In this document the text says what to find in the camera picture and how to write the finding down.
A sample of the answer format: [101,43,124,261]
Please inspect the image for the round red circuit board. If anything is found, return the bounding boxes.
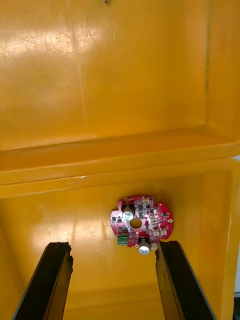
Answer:
[109,194,175,256]

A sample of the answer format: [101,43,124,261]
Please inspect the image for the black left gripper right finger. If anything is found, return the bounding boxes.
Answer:
[154,239,218,320]

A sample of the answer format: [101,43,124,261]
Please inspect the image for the yellow-orange plastic bin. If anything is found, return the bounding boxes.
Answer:
[0,0,240,186]
[0,157,240,320]

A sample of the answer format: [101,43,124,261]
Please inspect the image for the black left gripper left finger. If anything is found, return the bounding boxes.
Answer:
[11,241,74,320]

